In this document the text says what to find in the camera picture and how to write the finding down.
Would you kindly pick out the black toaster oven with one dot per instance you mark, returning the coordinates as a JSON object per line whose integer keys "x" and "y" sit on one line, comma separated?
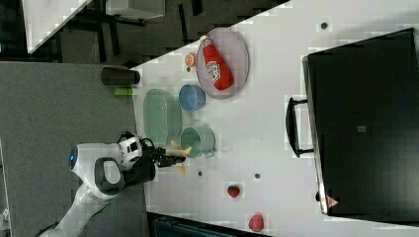
{"x": 363, "y": 109}

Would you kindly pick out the green mug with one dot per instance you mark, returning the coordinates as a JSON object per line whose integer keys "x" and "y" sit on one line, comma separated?
{"x": 200, "y": 138}

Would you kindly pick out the black cylinder cup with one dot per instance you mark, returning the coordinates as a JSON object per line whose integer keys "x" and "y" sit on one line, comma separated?
{"x": 119, "y": 77}

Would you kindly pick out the pink strawberry toy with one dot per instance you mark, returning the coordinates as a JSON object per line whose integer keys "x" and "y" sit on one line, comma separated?
{"x": 256, "y": 222}

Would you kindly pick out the blue bowl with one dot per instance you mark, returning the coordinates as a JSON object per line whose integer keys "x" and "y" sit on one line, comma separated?
{"x": 192, "y": 98}

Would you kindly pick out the orange slice toy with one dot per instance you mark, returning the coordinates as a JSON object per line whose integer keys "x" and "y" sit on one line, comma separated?
{"x": 190, "y": 60}

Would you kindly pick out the green colander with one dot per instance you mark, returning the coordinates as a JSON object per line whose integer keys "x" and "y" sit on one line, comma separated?
{"x": 161, "y": 117}

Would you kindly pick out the red ketchup bottle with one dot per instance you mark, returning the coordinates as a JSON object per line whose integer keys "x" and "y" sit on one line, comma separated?
{"x": 217, "y": 68}

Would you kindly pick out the white background table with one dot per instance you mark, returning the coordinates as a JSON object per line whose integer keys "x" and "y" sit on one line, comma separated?
{"x": 43, "y": 18}

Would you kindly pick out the red strawberry toy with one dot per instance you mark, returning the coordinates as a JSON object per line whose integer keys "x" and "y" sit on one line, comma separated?
{"x": 233, "y": 191}

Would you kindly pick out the grey oval plate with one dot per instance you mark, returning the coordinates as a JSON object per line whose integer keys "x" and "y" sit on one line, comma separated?
{"x": 231, "y": 46}

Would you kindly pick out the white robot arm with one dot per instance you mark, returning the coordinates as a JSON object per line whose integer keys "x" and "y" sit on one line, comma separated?
{"x": 105, "y": 169}

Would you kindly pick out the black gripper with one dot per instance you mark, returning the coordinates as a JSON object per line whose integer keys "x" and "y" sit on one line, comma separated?
{"x": 152, "y": 155}

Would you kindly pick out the peeled yellow banana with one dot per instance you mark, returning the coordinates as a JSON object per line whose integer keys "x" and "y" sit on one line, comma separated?
{"x": 179, "y": 153}

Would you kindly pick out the blue metal frame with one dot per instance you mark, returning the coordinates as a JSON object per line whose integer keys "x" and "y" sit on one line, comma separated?
{"x": 168, "y": 226}

